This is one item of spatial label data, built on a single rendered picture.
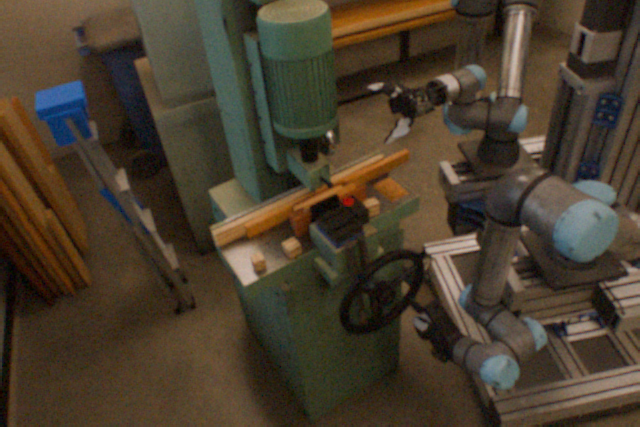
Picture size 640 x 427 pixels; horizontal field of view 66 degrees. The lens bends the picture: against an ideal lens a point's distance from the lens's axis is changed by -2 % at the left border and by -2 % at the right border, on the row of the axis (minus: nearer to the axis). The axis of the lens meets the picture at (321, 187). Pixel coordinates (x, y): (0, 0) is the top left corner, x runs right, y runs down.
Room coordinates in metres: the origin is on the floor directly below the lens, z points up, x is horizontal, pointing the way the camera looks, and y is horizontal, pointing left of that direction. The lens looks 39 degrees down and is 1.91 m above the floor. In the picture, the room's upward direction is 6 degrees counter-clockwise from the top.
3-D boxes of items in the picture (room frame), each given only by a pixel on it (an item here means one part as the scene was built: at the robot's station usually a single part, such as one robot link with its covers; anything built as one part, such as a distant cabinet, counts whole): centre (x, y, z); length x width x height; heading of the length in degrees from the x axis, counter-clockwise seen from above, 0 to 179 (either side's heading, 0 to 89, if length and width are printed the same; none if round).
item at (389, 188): (1.20, -0.22, 0.91); 0.10 x 0.07 x 0.02; 29
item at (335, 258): (0.99, -0.05, 0.92); 0.15 x 0.13 x 0.09; 119
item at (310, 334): (1.28, 0.08, 0.36); 0.58 x 0.45 x 0.71; 29
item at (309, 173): (1.19, 0.03, 1.03); 0.14 x 0.07 x 0.09; 29
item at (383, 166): (1.20, -0.04, 0.92); 0.60 x 0.02 x 0.04; 119
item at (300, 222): (1.10, -0.02, 0.93); 0.25 x 0.01 x 0.07; 119
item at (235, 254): (1.06, -0.01, 0.87); 0.61 x 0.30 x 0.06; 119
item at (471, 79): (1.23, -0.43, 1.23); 0.11 x 0.08 x 0.09; 118
